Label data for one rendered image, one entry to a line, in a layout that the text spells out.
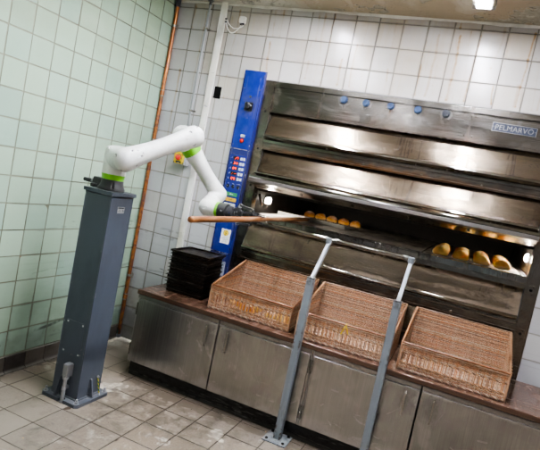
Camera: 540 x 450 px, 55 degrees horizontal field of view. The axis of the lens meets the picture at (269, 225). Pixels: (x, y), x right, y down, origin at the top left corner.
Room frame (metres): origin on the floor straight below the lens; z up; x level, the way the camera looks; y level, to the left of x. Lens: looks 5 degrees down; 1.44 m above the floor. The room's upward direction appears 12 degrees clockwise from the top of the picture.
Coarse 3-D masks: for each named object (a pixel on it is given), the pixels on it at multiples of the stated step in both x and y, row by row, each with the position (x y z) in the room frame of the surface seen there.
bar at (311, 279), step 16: (272, 224) 3.17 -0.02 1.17; (336, 240) 3.01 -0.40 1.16; (320, 256) 2.95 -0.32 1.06; (400, 256) 2.88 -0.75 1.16; (304, 288) 2.83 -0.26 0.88; (400, 288) 2.73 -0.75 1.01; (304, 304) 2.82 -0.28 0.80; (400, 304) 2.64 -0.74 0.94; (304, 320) 2.81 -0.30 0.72; (384, 352) 2.65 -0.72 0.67; (288, 368) 2.83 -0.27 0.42; (384, 368) 2.64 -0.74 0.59; (288, 384) 2.82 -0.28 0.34; (288, 400) 2.83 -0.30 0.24; (368, 416) 2.65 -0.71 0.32; (272, 432) 2.89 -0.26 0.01; (368, 432) 2.65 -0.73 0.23; (368, 448) 2.66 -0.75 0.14
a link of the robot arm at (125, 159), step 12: (180, 132) 2.87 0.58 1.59; (192, 132) 2.88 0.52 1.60; (144, 144) 2.77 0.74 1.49; (156, 144) 2.79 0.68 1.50; (168, 144) 2.82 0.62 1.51; (180, 144) 2.85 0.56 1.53; (192, 144) 2.89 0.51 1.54; (120, 156) 2.68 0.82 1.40; (132, 156) 2.70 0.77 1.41; (144, 156) 2.74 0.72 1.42; (156, 156) 2.80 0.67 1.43; (120, 168) 2.70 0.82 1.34; (132, 168) 2.73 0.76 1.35
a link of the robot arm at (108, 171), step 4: (108, 148) 2.82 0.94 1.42; (112, 148) 2.79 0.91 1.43; (108, 152) 2.80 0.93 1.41; (104, 156) 2.84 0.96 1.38; (108, 156) 2.79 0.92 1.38; (104, 160) 2.84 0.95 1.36; (108, 160) 2.79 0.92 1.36; (104, 164) 2.83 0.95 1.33; (108, 164) 2.82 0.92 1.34; (104, 168) 2.83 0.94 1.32; (108, 168) 2.82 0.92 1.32; (112, 168) 2.81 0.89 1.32; (104, 172) 2.83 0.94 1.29; (108, 172) 2.82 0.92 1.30; (112, 172) 2.82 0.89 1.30; (116, 172) 2.83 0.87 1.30; (120, 172) 2.84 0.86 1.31; (124, 172) 2.87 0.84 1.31; (104, 176) 2.83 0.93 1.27; (108, 176) 2.82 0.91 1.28; (112, 176) 2.82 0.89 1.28; (116, 176) 2.83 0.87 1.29; (120, 176) 2.84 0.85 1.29; (124, 176) 2.87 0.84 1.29; (116, 180) 2.83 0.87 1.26; (120, 180) 2.86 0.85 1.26
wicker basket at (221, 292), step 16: (240, 272) 3.54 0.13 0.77; (256, 272) 3.55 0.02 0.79; (272, 272) 3.52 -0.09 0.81; (288, 272) 3.48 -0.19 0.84; (224, 288) 3.14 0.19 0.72; (240, 288) 3.54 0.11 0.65; (256, 288) 3.51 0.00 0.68; (272, 288) 3.48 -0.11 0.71; (288, 288) 3.45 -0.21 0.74; (208, 304) 3.17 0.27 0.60; (224, 304) 3.13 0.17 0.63; (256, 304) 3.06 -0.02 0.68; (272, 304) 3.02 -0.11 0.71; (288, 304) 3.41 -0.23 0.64; (256, 320) 3.05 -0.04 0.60; (272, 320) 3.01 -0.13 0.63
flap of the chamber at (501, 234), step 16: (288, 192) 3.50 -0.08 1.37; (304, 192) 3.35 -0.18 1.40; (320, 192) 3.31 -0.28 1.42; (368, 208) 3.28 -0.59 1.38; (384, 208) 3.16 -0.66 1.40; (400, 208) 3.13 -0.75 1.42; (432, 224) 3.21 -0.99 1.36; (448, 224) 3.08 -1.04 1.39; (464, 224) 2.99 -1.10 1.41; (512, 240) 3.02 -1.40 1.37; (528, 240) 2.90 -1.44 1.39
